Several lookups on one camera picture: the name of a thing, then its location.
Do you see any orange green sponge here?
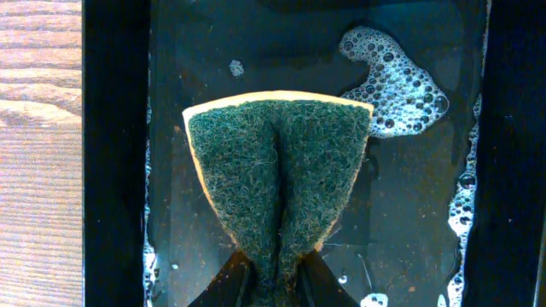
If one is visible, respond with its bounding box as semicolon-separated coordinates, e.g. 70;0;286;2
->
183;90;374;306

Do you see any rectangular black tray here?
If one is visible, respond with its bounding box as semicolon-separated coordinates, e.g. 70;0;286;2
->
84;0;545;306

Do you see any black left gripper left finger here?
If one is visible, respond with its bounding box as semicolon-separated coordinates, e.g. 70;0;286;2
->
189;250;252;307

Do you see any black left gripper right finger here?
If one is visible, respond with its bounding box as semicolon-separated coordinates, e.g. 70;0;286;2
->
298;251;359;307

